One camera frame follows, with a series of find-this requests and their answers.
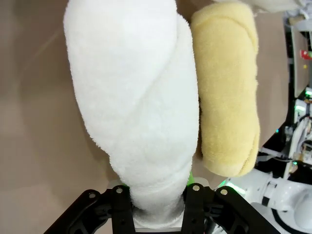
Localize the white towel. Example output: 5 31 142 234
63 0 200 226

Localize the yellow rolled towel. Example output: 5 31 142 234
190 2 261 177

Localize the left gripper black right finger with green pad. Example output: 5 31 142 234
181 170 278 234

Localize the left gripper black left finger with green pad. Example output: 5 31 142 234
43 185 136 234

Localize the white control cabinet red button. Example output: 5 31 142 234
282 14 312 98

